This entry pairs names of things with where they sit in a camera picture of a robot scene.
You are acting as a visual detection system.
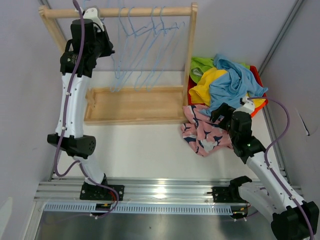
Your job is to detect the blue hanger of green shorts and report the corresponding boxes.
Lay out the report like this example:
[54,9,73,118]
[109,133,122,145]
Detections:
[143,6,186,91]

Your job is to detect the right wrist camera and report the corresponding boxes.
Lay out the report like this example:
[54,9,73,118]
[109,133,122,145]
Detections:
[235,96,255,115]

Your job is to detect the wooden clothes rack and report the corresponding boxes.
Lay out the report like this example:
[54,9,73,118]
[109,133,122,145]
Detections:
[38,3,198,125]

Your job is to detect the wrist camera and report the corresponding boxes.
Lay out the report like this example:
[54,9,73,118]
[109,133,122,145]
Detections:
[235,96,255,115]
[81,6,106,32]

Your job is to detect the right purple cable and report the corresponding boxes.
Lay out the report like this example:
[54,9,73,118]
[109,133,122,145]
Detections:
[245,96,316,240]

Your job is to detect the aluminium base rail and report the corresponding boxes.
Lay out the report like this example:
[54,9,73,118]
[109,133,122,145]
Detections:
[33,176,306,207]

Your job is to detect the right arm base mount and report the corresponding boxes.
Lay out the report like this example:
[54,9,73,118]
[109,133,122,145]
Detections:
[207,186,247,204]

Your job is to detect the green shorts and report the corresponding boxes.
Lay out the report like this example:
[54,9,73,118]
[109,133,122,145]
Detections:
[189,54,258,88]

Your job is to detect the pink patterned shorts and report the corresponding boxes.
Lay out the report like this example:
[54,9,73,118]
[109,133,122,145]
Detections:
[180,104,233,157]

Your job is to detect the blue hanger of pink shorts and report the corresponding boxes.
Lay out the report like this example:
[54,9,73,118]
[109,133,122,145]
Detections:
[110,6,146,93]

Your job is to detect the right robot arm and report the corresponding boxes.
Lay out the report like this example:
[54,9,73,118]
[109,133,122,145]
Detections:
[210,99,320,240]

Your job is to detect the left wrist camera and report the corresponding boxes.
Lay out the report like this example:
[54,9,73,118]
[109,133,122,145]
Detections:
[81,6,106,32]

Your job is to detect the orange shorts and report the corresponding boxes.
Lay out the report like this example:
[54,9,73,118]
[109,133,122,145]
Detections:
[187,65,268,118]

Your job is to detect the yellow shorts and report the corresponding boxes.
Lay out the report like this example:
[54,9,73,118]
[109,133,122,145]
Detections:
[188,67,267,108]

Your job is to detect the slotted cable duct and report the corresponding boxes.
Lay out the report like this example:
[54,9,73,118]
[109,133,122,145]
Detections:
[44,202,233,216]

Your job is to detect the blue hanger of yellow shorts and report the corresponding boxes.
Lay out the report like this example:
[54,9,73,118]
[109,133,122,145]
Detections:
[135,16,170,90]

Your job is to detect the light blue shorts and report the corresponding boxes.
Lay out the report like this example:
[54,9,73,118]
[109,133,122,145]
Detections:
[200,54,268,117]

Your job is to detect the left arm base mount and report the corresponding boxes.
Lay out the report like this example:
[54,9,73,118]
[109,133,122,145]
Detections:
[79,182,125,201]

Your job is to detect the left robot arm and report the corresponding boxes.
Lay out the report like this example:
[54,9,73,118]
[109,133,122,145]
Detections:
[47,18,114,200]

